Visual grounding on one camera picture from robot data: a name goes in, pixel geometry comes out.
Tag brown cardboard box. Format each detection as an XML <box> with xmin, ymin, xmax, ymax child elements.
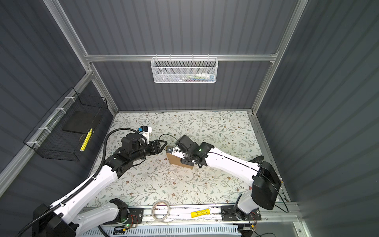
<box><xmin>166</xmin><ymin>152</ymin><xmax>193</xmax><ymax>169</ymax></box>

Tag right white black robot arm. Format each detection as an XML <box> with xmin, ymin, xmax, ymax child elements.
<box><xmin>175</xmin><ymin>135</ymin><xmax>281</xmax><ymax>220</ymax></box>

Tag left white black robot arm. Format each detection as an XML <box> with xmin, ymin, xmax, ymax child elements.
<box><xmin>28</xmin><ymin>129</ymin><xmax>167</xmax><ymax>237</ymax></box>

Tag floral table mat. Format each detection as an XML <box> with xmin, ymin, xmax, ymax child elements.
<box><xmin>88</xmin><ymin>111</ymin><xmax>262</xmax><ymax>207</ymax></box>

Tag yellow striped marker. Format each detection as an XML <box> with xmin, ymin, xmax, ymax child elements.
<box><xmin>80</xmin><ymin>128</ymin><xmax>93</xmax><ymax>152</ymax></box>

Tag black flat pad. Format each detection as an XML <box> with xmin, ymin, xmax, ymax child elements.
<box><xmin>62</xmin><ymin>111</ymin><xmax>102</xmax><ymax>134</ymax></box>

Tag yellow label tag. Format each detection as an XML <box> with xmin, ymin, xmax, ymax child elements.
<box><xmin>190</xmin><ymin>208</ymin><xmax>211</xmax><ymax>218</ymax></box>

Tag clear tape roll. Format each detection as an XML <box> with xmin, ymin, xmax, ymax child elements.
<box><xmin>151</xmin><ymin>200</ymin><xmax>171</xmax><ymax>222</ymax></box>

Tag white vented strip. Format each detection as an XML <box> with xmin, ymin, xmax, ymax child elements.
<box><xmin>82</xmin><ymin>224</ymin><xmax>242</xmax><ymax>237</ymax></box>

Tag markers in white basket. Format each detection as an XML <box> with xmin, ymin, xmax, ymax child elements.
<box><xmin>175</xmin><ymin>73</ymin><xmax>216</xmax><ymax>83</ymax></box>

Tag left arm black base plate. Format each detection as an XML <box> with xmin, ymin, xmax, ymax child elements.
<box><xmin>104</xmin><ymin>208</ymin><xmax>144</xmax><ymax>225</ymax></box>

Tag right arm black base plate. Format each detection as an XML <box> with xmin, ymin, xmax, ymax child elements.
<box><xmin>221</xmin><ymin>205</ymin><xmax>262</xmax><ymax>221</ymax></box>

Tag black corrugated cable conduit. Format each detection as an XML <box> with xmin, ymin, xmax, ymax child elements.
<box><xmin>16</xmin><ymin>127</ymin><xmax>143</xmax><ymax>237</ymax></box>

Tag black wire basket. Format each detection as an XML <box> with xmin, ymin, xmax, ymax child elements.
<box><xmin>24</xmin><ymin>88</ymin><xmax>108</xmax><ymax>162</ymax></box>

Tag white wire mesh basket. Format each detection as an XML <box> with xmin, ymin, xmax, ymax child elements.
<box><xmin>151</xmin><ymin>58</ymin><xmax>219</xmax><ymax>84</ymax></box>

